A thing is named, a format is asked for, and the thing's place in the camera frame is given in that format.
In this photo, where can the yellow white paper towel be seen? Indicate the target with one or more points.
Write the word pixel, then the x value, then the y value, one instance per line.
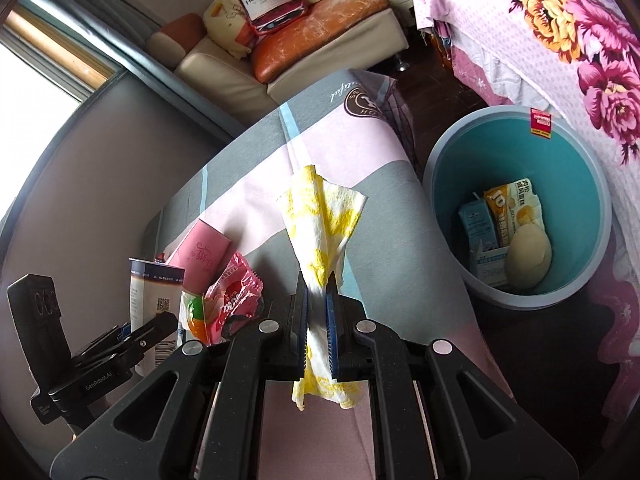
pixel 310 220

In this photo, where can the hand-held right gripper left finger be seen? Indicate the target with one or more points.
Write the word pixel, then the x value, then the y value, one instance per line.
pixel 300 330

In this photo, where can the grey panel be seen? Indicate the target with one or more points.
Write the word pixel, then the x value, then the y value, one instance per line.
pixel 100 185

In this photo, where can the small red wrapper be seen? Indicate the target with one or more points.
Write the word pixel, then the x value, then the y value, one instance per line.
pixel 160 259

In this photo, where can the green orange candy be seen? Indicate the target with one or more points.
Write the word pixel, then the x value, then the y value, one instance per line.
pixel 194 315

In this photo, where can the bottle print pillow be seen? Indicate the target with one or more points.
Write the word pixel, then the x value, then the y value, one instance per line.
pixel 265 0

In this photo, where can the white blue small box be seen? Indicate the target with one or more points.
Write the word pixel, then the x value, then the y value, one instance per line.
pixel 487 267

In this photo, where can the blue white drink carton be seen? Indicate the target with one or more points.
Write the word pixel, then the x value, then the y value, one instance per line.
pixel 477 227

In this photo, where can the window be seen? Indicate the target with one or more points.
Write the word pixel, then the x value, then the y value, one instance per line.
pixel 30 135

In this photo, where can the white blue paper canister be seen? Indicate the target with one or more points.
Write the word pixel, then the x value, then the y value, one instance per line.
pixel 155 295

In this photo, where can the cream round bun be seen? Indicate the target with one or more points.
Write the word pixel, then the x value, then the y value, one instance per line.
pixel 530 257

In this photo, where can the cream cartoon pillow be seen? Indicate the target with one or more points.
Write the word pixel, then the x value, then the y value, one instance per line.
pixel 225 25

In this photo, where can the orange leather cushion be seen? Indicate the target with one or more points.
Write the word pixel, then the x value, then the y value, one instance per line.
pixel 320 30

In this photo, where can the pink paper cup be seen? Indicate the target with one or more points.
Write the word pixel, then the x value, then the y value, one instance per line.
pixel 200 252

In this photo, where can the pink snack wrapper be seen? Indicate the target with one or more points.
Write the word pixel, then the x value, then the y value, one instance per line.
pixel 235 295

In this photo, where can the blue round bin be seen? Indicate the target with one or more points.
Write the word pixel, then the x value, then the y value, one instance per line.
pixel 450 170

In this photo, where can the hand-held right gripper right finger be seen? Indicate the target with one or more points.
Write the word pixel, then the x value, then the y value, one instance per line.
pixel 332 330

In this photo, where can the orange chip packet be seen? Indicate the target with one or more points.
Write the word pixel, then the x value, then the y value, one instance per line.
pixel 510 210

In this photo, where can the cream sofa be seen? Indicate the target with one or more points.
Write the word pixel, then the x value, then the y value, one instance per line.
pixel 225 75

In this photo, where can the pink floral bedsheet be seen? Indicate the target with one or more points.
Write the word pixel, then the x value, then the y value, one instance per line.
pixel 500 35

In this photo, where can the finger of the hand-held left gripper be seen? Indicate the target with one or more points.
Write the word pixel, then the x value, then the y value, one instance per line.
pixel 152 330
pixel 100 342

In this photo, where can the plaid blanket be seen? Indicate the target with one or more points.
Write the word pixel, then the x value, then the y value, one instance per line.
pixel 350 135

